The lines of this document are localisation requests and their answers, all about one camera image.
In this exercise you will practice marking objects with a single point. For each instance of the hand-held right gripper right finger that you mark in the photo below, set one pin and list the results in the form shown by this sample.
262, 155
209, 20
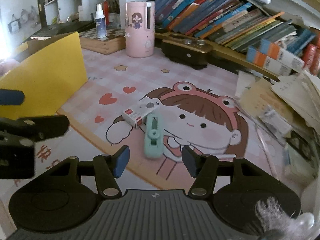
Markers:
190, 161

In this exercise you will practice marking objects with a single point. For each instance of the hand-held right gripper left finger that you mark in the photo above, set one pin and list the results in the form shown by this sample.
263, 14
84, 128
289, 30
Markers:
121, 161

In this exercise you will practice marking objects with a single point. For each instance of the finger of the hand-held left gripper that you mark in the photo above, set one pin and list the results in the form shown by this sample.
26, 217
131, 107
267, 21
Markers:
50, 125
11, 97

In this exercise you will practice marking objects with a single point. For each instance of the green correction tape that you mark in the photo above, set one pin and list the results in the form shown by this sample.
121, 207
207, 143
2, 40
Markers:
152, 145

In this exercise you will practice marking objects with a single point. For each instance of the yellow cardboard box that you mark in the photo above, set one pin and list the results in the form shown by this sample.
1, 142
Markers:
50, 80

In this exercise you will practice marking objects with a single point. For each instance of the small white red box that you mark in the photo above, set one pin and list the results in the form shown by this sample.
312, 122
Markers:
142, 110

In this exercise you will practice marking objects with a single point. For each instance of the black flat board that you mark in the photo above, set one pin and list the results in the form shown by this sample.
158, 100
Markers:
62, 28

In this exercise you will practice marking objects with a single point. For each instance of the pink printed desk mat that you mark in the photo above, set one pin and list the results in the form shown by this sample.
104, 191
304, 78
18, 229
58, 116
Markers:
150, 80

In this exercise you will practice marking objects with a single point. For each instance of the wooden chessboard box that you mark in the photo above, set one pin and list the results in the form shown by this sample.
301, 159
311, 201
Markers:
105, 43

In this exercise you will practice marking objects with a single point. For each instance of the black wooden box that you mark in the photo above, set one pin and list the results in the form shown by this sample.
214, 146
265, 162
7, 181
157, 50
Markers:
185, 56

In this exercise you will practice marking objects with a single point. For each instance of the grey fuzzy fabric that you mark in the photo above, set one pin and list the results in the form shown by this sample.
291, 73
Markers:
277, 220

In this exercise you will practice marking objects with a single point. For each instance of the white cubby shelf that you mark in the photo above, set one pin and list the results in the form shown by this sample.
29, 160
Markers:
67, 5

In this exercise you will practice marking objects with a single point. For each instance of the clear spray bottle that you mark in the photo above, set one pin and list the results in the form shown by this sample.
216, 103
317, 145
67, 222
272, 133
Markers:
101, 27

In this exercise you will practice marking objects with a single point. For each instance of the stack of papers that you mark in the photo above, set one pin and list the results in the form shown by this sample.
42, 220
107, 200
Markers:
287, 92

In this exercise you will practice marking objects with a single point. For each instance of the pink humidifier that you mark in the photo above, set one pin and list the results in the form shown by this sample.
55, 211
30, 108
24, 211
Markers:
138, 40

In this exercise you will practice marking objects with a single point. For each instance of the orange white carton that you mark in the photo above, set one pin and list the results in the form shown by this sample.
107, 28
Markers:
265, 61
280, 52

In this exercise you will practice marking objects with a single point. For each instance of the row of books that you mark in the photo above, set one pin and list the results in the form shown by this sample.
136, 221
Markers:
212, 15

